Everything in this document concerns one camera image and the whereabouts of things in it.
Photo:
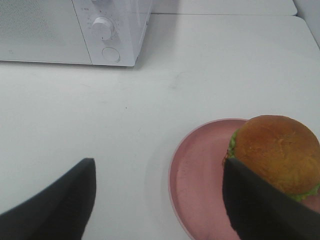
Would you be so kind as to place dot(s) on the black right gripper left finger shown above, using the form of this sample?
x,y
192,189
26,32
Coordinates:
x,y
61,211

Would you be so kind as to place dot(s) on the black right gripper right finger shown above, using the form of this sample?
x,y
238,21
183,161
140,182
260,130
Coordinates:
x,y
258,211

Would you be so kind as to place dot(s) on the pink round plate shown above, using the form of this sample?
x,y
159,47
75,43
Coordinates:
x,y
196,181

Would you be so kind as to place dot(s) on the burger with lettuce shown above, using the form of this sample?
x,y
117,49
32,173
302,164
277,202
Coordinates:
x,y
282,151

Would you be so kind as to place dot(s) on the round white door button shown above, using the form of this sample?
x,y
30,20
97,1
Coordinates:
x,y
111,54

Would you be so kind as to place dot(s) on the white microwave door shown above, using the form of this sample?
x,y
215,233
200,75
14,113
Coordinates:
x,y
45,31

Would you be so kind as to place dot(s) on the white microwave oven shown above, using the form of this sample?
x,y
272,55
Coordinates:
x,y
130,19

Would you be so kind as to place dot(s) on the lower white microwave knob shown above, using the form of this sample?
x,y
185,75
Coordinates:
x,y
103,28

